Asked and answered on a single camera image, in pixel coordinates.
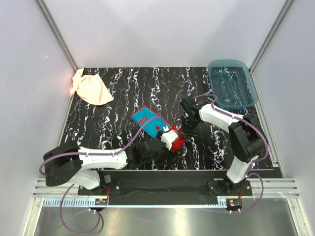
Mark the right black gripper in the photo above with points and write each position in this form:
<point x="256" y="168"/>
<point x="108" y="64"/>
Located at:
<point x="187" y="132"/>

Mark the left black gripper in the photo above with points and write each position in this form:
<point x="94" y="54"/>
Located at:
<point x="166" y="157"/>

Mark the red blue patterned towel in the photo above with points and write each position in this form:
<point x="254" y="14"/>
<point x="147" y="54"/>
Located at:
<point x="156" y="127"/>

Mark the pink towel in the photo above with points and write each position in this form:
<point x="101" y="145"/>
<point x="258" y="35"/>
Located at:
<point x="90" y="88"/>

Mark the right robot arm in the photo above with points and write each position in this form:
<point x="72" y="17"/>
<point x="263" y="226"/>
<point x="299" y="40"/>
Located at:
<point x="248" y="141"/>

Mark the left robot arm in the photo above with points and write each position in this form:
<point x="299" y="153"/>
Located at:
<point x="70" y="163"/>

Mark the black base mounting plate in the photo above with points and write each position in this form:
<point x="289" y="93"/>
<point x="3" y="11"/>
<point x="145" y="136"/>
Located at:
<point x="165" y="184"/>

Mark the blue transparent plastic bin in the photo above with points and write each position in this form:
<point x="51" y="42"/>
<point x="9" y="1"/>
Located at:
<point x="232" y="83"/>

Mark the left connector board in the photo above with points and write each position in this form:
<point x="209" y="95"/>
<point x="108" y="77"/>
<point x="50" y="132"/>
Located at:
<point x="101" y="202"/>

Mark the connector board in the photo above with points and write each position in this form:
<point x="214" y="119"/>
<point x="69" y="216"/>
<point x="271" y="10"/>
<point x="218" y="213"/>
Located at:
<point x="234" y="204"/>
<point x="101" y="202"/>

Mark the right connector board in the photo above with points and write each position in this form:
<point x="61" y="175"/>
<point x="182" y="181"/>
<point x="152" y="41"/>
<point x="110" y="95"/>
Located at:
<point x="234" y="204"/>

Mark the aluminium frame rail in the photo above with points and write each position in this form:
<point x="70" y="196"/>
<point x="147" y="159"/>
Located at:
<point x="68" y="196"/>

